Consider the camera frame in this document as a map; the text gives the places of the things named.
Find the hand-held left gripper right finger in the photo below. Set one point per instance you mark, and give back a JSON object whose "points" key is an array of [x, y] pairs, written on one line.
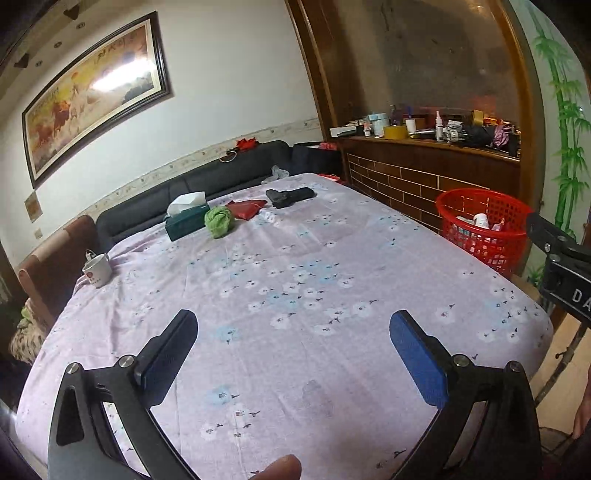
{"points": [[415, 355]]}

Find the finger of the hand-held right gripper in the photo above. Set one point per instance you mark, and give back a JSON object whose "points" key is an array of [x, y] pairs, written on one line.
{"points": [[554, 237]]}

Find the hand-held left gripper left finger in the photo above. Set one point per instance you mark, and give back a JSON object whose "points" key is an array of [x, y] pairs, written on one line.
{"points": [[166, 355]]}

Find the red plastic basket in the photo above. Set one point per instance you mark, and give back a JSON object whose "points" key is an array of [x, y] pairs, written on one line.
{"points": [[489, 254]]}

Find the person's right forearm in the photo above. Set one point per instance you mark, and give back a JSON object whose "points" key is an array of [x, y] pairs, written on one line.
{"points": [[582, 410]]}

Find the person's left hand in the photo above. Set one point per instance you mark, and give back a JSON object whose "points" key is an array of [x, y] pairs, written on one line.
{"points": [[277, 468]]}

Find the pink crumpled cloth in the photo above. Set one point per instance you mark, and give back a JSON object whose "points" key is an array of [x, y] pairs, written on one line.
{"points": [[503, 136]]}

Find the bamboo print glass panel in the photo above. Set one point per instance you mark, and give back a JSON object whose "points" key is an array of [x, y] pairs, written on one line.
{"points": [[563, 115]]}

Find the purple floral tablecloth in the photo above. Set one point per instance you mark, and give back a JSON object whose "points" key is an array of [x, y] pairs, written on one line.
{"points": [[300, 295]]}

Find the green tissue box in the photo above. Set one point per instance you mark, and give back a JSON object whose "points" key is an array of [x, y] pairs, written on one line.
{"points": [[184, 224]]}

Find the floral cushion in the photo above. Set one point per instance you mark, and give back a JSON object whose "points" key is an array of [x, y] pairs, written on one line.
{"points": [[27, 337]]}

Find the green towel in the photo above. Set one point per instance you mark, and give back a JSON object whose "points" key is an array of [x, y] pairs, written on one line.
{"points": [[218, 221]]}

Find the brown armchair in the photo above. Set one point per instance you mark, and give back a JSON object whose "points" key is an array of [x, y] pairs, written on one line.
{"points": [[55, 258]]}

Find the white dropper bottle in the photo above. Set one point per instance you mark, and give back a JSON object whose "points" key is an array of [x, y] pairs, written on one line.
{"points": [[439, 128]]}

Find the red pouch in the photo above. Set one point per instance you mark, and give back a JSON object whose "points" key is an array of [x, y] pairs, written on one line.
{"points": [[247, 209]]}

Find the black sofa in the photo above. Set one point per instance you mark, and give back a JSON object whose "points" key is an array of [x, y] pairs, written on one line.
{"points": [[194, 182]]}

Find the small white shelf cup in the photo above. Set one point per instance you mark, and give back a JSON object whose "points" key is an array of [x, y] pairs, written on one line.
{"points": [[410, 126]]}

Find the yellow box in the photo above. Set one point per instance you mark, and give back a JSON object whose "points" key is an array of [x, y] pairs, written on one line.
{"points": [[395, 132]]}

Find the red paper bag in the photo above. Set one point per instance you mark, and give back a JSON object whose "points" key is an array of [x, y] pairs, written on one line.
{"points": [[330, 177]]}

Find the black pistol-shaped tool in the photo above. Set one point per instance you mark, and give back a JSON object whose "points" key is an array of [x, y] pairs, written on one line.
{"points": [[288, 197]]}

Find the round white box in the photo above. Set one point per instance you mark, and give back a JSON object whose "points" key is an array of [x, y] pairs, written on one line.
{"points": [[378, 124]]}

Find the crumpled clear plastic bag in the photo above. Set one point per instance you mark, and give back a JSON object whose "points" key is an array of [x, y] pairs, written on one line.
{"points": [[279, 171]]}

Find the red crumpled cloth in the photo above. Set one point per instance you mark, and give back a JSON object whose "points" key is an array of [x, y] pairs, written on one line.
{"points": [[246, 143]]}

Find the flat white box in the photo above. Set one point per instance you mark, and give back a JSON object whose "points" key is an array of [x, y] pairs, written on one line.
{"points": [[344, 132]]}

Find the framed horse painting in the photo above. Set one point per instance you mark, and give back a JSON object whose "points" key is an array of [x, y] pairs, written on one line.
{"points": [[92, 97]]}

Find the small yellow wall plaque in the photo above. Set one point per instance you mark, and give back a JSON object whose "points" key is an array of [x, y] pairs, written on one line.
{"points": [[33, 207]]}

